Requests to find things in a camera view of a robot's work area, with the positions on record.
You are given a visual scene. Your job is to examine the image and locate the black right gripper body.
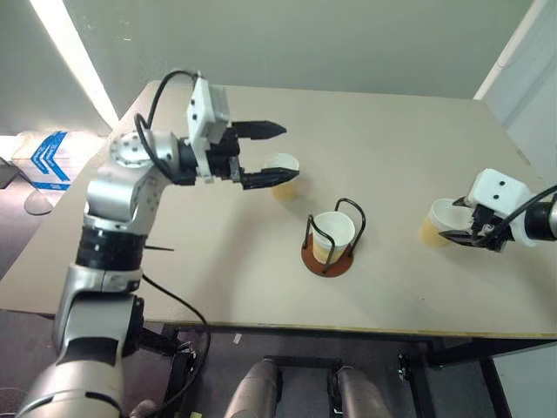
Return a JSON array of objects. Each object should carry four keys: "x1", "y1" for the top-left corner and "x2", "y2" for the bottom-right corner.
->
[{"x1": 471, "y1": 205, "x2": 511, "y2": 253}]

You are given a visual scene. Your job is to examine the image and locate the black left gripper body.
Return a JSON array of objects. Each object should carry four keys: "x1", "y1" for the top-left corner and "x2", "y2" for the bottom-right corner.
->
[{"x1": 205, "y1": 124, "x2": 245, "y2": 188}]

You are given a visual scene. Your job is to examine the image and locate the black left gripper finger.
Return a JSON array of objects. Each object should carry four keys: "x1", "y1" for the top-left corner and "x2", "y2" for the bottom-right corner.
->
[
  {"x1": 238, "y1": 166, "x2": 301, "y2": 192},
  {"x1": 230, "y1": 119, "x2": 288, "y2": 143}
]

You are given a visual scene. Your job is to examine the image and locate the paper cup white and yellow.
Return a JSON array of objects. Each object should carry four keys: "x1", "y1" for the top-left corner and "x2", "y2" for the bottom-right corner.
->
[
  {"x1": 263, "y1": 152, "x2": 301, "y2": 203},
  {"x1": 309, "y1": 212, "x2": 356, "y2": 264},
  {"x1": 419, "y1": 198, "x2": 473, "y2": 249}
]

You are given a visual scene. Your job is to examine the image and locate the white box with blue arrows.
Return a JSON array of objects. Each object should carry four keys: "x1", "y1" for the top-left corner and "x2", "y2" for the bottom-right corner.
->
[{"x1": 10, "y1": 129, "x2": 73, "y2": 192}]

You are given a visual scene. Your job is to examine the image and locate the grey rounded cylinder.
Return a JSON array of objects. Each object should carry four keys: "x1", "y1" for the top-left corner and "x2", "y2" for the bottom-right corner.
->
[
  {"x1": 337, "y1": 366, "x2": 393, "y2": 418},
  {"x1": 229, "y1": 360, "x2": 279, "y2": 418}
]

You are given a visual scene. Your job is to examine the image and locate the grey round disc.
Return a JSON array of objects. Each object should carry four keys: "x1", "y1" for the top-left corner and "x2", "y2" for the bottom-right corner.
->
[{"x1": 24, "y1": 191, "x2": 53, "y2": 215}]

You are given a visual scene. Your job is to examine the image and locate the black support stand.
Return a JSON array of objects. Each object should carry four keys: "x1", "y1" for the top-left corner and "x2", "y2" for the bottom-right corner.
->
[{"x1": 138, "y1": 326, "x2": 205, "y2": 418}]

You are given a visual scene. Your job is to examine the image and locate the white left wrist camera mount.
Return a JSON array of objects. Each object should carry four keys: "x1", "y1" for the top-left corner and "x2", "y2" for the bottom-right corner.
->
[{"x1": 185, "y1": 71, "x2": 231, "y2": 182}]

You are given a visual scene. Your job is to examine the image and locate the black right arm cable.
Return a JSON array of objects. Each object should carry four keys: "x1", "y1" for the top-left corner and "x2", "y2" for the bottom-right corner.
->
[{"x1": 495, "y1": 185, "x2": 557, "y2": 236}]

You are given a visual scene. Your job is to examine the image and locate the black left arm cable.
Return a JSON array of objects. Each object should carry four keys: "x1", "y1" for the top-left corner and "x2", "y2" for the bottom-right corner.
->
[{"x1": 133, "y1": 69, "x2": 202, "y2": 184}]

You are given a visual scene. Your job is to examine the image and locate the black wire cup holder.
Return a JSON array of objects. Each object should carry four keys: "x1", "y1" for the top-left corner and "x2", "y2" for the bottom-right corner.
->
[{"x1": 301, "y1": 198, "x2": 366, "y2": 276}]

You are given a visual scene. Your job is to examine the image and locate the black metal table frame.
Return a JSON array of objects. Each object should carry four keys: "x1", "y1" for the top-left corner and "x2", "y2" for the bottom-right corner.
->
[{"x1": 143, "y1": 320, "x2": 557, "y2": 418}]

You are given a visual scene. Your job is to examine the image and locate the black cable under arm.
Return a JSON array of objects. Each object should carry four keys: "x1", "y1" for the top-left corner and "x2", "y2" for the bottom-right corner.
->
[{"x1": 141, "y1": 276, "x2": 212, "y2": 418}]

